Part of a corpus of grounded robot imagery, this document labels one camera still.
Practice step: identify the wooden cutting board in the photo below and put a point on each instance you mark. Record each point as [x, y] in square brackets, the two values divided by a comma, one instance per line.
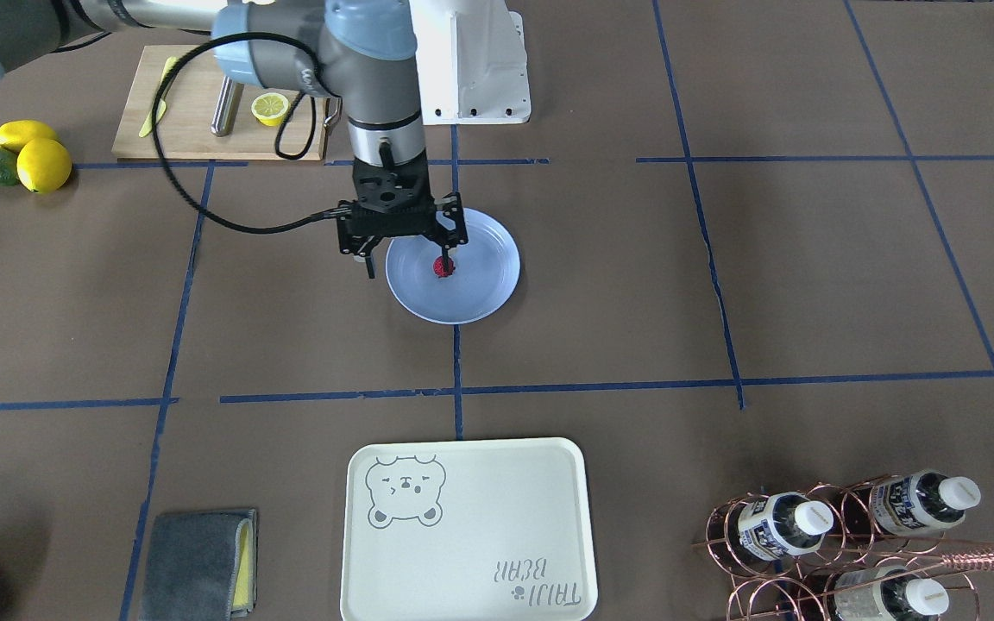
[186, 128]

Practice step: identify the grey folded cloth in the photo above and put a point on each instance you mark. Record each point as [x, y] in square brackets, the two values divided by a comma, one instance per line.
[201, 565]

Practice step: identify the tea bottle middle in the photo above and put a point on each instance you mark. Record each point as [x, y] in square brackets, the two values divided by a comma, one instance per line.
[912, 505]

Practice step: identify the yellow plastic knife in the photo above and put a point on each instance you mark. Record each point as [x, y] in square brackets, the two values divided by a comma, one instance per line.
[159, 108]

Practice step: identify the large yellow lemon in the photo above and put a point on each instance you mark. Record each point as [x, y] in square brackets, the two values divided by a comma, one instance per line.
[43, 165]

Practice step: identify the red strawberry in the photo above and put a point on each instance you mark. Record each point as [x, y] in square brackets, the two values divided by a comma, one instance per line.
[443, 267]

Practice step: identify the tea bottle front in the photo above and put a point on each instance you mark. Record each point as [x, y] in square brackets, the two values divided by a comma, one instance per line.
[780, 526]

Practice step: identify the lemon half slice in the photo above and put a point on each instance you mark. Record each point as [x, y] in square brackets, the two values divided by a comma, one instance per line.
[270, 109]

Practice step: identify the blue round plate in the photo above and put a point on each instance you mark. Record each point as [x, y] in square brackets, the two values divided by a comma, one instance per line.
[486, 271]

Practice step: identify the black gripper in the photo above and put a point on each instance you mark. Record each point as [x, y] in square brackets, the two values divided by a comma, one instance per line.
[453, 226]

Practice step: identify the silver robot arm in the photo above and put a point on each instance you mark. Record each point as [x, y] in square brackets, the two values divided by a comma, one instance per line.
[362, 52]

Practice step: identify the tea bottle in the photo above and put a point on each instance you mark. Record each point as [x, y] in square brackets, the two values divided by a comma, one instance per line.
[886, 592]
[912, 505]
[780, 526]

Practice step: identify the cream bear serving tray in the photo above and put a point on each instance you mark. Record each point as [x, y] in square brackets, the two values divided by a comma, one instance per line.
[468, 530]

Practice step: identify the copper wire bottle rack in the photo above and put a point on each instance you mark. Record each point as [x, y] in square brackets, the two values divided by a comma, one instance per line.
[799, 588]

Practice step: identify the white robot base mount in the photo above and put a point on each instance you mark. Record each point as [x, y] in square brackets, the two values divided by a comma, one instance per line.
[472, 63]

